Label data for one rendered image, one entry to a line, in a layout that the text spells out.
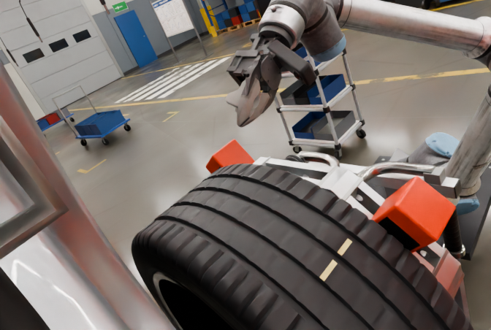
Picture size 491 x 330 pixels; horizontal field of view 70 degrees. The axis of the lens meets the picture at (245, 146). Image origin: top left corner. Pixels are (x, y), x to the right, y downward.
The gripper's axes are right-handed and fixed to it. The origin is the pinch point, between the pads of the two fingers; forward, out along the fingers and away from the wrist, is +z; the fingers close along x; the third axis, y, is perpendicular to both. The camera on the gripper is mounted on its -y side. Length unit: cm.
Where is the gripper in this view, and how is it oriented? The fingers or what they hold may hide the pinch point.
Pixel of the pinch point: (245, 120)
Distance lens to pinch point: 65.6
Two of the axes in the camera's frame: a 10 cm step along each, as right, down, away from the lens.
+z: -4.0, 8.7, -3.0
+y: -7.8, -1.5, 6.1
